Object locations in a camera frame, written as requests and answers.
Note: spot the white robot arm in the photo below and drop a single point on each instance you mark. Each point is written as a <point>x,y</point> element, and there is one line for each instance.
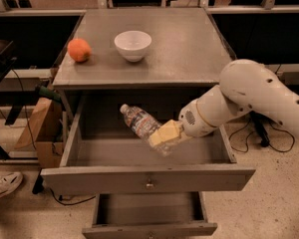
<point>244,86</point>

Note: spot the white sneaker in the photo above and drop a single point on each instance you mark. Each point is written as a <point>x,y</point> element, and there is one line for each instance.
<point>10,182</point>

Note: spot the metal top drawer knob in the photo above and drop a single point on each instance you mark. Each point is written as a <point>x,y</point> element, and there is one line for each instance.
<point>149,184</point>

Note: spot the white ceramic bowl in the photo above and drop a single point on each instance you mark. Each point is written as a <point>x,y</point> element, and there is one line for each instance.
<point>133,45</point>

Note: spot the grey cabinet with top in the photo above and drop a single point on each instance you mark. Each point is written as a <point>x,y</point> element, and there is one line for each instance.
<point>185,52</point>

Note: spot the grey open lower drawer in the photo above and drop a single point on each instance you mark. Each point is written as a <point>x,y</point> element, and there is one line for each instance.
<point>134,216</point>

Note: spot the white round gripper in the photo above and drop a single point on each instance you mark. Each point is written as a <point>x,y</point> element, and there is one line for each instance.
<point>190,120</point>

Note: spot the green handled tool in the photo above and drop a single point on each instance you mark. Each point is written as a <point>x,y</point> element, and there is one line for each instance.
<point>49,94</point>

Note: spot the clear plastic water bottle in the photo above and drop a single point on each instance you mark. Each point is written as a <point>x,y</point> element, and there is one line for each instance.
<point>144,125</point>

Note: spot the brown cardboard box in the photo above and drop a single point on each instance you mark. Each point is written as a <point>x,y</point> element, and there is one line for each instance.
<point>42,133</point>

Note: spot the orange fruit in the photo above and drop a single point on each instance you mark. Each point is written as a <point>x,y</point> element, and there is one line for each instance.
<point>79,50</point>

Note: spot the grey open top drawer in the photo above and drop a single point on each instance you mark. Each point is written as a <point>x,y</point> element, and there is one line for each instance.
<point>102,155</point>

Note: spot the grey open drawer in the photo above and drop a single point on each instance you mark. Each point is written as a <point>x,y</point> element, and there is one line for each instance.
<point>102,155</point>
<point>134,216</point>

